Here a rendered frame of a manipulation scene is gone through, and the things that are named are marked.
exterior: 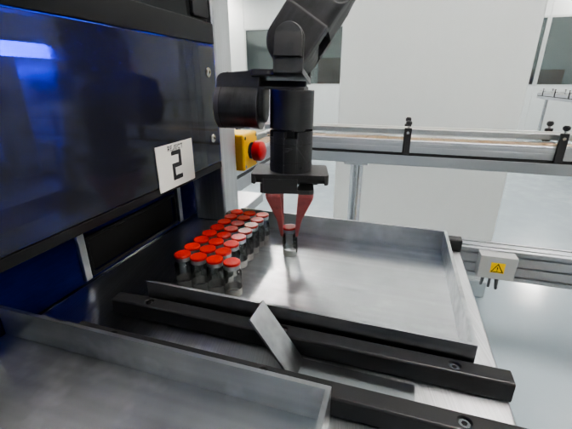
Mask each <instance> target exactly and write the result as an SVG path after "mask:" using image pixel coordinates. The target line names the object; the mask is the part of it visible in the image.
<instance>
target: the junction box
mask: <svg viewBox="0 0 572 429"><path fill-rule="evenodd" d="M518 262H519V259H518V257H517V256H516V255H515V254H510V253H502V252H495V251H488V250H481V249H480V250H479V251H478V257H477V261H476V265H475V269H474V271H475V272H476V275H477V277H486V278H492V279H499V280H505V281H511V282H513V280H514V277H515V274H516V270H517V267H518Z"/></svg>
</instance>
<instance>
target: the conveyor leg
mask: <svg viewBox="0 0 572 429"><path fill-rule="evenodd" d="M344 164H350V165H351V169H350V182H349V195H348V207H347V219H348V220H359V215H360V203H361V193H362V183H363V166H368V165H369V164H368V163H349V162H344Z"/></svg>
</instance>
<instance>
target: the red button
mask: <svg viewBox="0 0 572 429"><path fill-rule="evenodd" d="M251 155H252V158H253V159H254V160H255V161H262V160H264V159H265V156H266V144H265V143H264V142H263V141H259V140H255V141H254V142H253V145H252V147H251Z"/></svg>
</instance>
